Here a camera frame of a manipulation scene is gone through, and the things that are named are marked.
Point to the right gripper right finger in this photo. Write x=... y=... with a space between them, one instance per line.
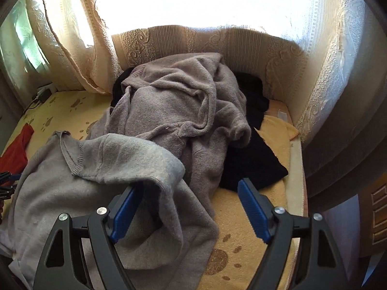
x=318 y=263

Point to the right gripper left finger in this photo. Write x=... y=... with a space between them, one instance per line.
x=62 y=264

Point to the light grey knit sweater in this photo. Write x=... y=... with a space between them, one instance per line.
x=171 y=236

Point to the red knit garment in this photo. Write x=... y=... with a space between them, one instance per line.
x=14 y=159

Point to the brown wooden door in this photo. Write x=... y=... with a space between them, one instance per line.
x=373 y=219

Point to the yellow paw print blanket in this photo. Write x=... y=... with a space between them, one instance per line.
x=238 y=251

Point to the black power adapter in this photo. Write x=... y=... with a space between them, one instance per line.
x=43 y=97

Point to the white power strip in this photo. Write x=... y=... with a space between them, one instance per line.
x=49 y=86

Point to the black garment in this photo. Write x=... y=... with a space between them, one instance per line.
x=256 y=161

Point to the cream patterned curtain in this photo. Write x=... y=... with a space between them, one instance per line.
x=61 y=42

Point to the brownish grey knit garment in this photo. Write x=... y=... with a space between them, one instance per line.
x=191 y=105

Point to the cream ribbed curtain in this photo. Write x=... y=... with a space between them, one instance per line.
x=325 y=59

